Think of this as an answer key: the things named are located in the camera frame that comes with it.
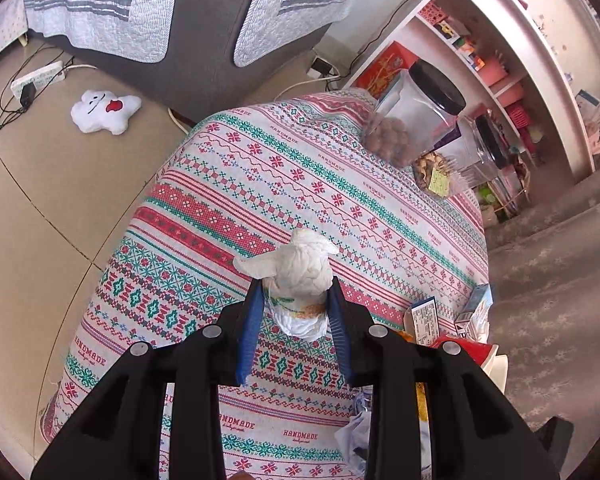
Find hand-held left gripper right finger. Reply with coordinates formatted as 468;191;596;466
327;280;563;480

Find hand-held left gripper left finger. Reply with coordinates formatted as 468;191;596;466
30;277;267;480

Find white knotted plastic bag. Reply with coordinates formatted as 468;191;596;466
232;228;340;339

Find light blue milk carton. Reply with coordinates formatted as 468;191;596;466
455;282;495;341

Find small white printed box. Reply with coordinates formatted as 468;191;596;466
405;297;442;347

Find crumpled clear plastic wrapper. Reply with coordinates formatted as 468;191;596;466
336;395;377;466

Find patterned tablecloth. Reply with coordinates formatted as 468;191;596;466
40;87;491;480

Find clear jar with walnut kernels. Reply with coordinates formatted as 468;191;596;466
412;115;511;204

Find clear jar with round nuts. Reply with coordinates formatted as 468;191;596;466
362;59;467;168

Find white plush toy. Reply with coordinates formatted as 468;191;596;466
70;90;143;136

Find red cardboard box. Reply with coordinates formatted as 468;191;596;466
355;42;422;101

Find pink plastic basket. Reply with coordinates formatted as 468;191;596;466
505;102;534;129

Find pink bucket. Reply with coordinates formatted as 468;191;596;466
482;52;512;87
500;82;527;107

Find grey sofa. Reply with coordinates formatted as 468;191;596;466
25;0;366;122

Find colourful toy blocks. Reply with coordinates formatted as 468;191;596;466
444;19;487;74

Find grey striped quilt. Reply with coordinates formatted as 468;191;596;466
232;0;382;69
27;0;177;64

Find white power strip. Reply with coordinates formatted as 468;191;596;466
11;61;66;98

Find pink lattice basket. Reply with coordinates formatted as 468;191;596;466
419;1;449;24

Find white shelf unit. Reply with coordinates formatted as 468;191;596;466
340;0;600;192

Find black floor cable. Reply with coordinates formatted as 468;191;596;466
0;45;98;166

